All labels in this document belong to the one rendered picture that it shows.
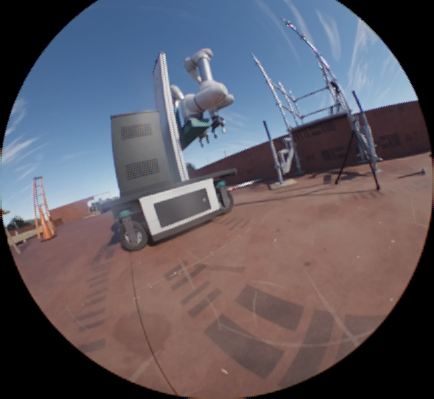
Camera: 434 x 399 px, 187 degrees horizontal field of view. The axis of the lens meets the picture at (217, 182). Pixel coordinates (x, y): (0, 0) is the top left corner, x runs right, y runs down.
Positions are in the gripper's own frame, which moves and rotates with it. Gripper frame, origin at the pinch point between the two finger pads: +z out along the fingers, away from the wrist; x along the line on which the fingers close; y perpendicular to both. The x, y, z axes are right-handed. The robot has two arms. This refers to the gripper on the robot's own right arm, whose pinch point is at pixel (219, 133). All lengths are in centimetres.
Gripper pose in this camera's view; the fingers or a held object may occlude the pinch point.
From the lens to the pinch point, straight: 127.7
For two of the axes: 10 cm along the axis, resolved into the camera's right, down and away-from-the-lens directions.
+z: 2.6, 9.7, 0.5
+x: 5.5, -1.0, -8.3
